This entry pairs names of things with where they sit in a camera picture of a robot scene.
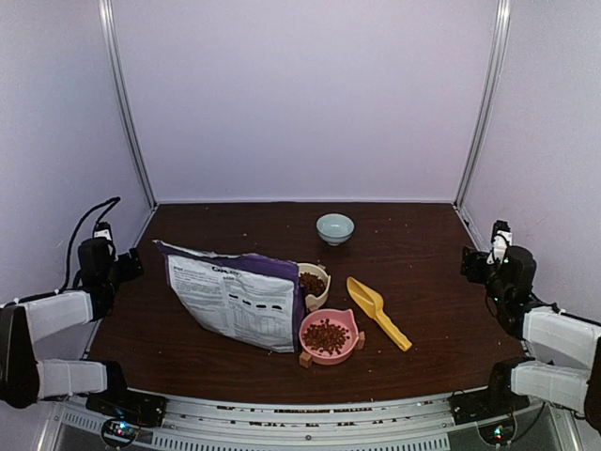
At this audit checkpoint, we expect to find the yellow plastic scoop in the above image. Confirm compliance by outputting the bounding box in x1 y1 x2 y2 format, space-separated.
347 276 412 352

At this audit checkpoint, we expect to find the purple puppy food bag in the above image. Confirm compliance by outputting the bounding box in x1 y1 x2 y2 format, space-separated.
154 240 305 353

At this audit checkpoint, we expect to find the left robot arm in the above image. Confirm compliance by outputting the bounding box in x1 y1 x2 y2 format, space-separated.
1 238 144 417

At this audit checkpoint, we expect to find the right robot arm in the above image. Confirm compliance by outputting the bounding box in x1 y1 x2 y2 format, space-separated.
460 246 600 430

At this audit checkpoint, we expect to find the pink pet bowl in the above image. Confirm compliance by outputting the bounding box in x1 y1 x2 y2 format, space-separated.
299 309 366 368

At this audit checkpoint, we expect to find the cream pet bowl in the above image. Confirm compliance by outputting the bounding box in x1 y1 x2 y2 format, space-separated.
298 263 331 312

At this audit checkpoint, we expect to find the light blue ceramic bowl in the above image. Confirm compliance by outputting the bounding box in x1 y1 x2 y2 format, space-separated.
316 212 355 246

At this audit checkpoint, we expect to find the brown kibble in cream bowl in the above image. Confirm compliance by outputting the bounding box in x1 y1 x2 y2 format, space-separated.
300 272 326 298

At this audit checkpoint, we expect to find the brown kibble in pink bowl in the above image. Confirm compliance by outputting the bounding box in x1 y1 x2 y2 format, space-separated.
301 319 350 356

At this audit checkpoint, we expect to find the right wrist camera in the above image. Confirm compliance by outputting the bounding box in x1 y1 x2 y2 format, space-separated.
487 220 513 265

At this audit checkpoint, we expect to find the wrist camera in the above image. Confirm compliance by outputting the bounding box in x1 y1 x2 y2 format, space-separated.
487 220 513 265
93 221 114 241

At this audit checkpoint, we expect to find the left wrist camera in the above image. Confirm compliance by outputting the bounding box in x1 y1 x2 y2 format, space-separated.
93 221 114 241

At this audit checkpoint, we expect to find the left black cable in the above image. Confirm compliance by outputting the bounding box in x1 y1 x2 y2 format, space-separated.
58 195 122 295

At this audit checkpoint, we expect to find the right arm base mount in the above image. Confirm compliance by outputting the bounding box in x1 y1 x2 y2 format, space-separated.
448 357 532 447

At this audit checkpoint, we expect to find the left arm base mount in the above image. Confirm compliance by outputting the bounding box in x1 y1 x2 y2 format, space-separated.
85 361 167 450

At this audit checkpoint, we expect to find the aluminium front rail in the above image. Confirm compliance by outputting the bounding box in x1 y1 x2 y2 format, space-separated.
49 370 572 451

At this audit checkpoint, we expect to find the right aluminium frame post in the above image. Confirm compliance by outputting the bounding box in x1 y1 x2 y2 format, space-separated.
454 0 512 210

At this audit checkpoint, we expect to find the aluminium frame post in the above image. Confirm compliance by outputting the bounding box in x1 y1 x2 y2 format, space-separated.
98 0 158 210
454 0 512 210

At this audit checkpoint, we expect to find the left aluminium frame post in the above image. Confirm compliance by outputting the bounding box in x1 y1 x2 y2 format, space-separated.
98 0 158 210

